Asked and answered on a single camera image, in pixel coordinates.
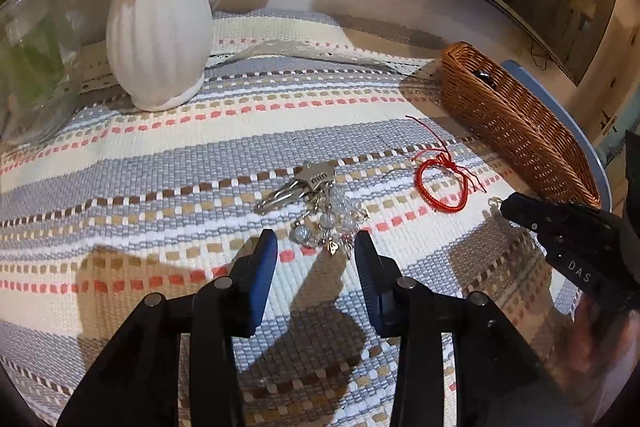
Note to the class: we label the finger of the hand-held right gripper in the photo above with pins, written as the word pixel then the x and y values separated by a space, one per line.
pixel 560 217
pixel 580 267

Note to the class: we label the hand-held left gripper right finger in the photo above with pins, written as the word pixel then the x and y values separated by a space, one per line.
pixel 372 282

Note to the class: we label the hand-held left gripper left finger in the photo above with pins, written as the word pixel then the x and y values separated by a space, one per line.
pixel 262 277

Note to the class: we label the crystal charm cluster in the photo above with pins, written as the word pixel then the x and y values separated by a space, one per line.
pixel 330 219

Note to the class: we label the brown wicker basket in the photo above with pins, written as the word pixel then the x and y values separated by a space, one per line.
pixel 520 132

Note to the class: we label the silver hair clip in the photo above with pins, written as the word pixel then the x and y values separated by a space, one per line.
pixel 300 187

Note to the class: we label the black smartwatch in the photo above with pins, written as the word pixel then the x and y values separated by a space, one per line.
pixel 484 76

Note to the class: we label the person's right hand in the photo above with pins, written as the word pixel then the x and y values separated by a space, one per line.
pixel 607 347

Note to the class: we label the striped woven mat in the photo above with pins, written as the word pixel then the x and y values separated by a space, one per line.
pixel 150 167

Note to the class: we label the white ribbed ceramic vase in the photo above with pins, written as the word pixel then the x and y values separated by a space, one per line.
pixel 155 47

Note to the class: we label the clear glass jar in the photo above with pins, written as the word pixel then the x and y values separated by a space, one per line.
pixel 30 107

